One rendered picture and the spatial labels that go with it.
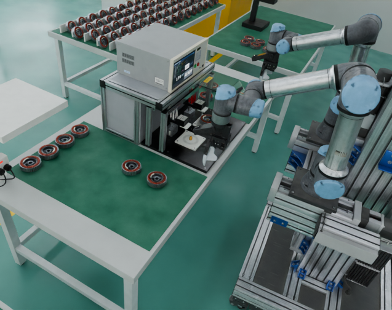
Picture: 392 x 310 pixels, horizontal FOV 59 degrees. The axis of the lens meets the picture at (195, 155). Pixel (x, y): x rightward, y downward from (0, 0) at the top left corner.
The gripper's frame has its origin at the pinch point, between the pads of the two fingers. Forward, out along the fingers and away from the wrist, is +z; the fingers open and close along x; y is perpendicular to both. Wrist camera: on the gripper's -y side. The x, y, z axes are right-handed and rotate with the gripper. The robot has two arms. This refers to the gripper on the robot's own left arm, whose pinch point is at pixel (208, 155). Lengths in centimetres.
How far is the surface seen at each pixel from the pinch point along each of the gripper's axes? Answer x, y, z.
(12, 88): -10, -102, -5
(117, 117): 36, -73, 27
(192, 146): 47, -25, 37
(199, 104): 75, -34, 23
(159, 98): 37, -45, 4
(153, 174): 12, -33, 37
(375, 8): 578, 83, 49
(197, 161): 37, -17, 38
